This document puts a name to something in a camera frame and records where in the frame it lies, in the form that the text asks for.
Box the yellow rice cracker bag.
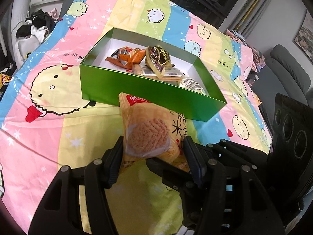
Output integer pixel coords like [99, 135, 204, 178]
[118, 93, 189, 172]

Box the white green snack packet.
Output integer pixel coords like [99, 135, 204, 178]
[178, 77, 206, 95]

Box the clear cracker packet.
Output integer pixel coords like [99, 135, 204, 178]
[132, 64, 184, 82]

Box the dark brown gold snack bag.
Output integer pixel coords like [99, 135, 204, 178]
[145, 45, 174, 72]

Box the orange panda snack packet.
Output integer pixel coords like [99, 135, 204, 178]
[105, 46, 146, 70]

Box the colourful cartoon bed sheet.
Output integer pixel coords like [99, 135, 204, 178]
[1, 0, 272, 232]

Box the grey sofa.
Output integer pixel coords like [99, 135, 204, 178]
[247, 44, 312, 131]

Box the green cardboard box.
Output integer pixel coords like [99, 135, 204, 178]
[80, 28, 227, 121]

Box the pile of clothes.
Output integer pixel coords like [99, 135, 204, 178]
[15, 8, 59, 63]

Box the black phone on mount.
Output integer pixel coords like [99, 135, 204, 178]
[269, 93, 312, 200]

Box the framed wall picture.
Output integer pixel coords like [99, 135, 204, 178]
[294, 11, 313, 63]

